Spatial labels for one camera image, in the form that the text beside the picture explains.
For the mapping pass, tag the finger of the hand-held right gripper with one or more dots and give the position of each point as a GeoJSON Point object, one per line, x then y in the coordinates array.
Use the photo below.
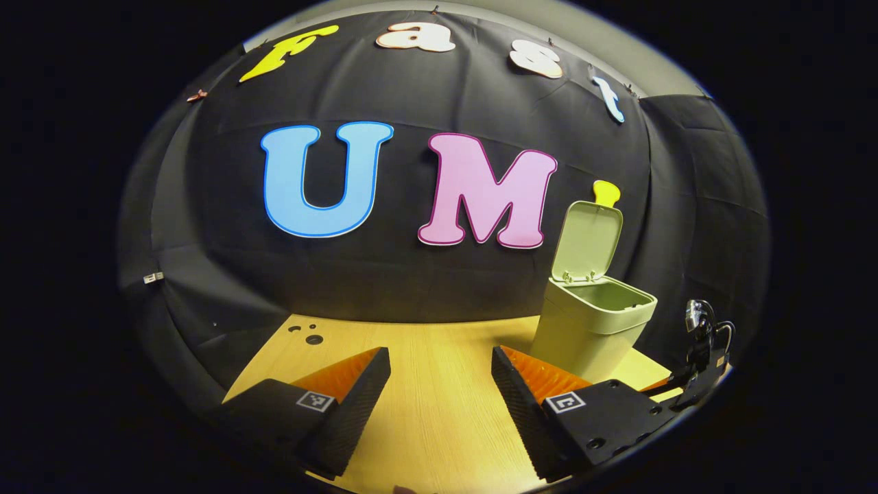
{"type": "Point", "coordinates": [662, 385]}

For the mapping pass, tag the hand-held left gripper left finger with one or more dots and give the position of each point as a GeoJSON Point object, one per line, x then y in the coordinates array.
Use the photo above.
{"type": "Point", "coordinates": [357, 412]}

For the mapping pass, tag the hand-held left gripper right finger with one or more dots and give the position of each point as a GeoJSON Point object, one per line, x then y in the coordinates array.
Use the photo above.
{"type": "Point", "coordinates": [521, 418]}

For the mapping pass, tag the green desktop garbage bin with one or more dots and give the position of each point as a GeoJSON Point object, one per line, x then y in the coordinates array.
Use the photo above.
{"type": "Point", "coordinates": [583, 336]}

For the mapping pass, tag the wooden desktop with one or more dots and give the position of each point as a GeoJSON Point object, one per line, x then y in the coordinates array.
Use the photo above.
{"type": "Point", "coordinates": [439, 384]}

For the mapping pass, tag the black backdrop cloth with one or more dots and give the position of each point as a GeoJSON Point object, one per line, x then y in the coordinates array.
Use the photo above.
{"type": "Point", "coordinates": [411, 274]}

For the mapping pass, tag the white cloth clip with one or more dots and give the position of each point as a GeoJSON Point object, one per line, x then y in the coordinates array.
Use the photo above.
{"type": "Point", "coordinates": [153, 278]}

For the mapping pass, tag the red cloth clip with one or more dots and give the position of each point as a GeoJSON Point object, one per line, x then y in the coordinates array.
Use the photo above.
{"type": "Point", "coordinates": [197, 96]}

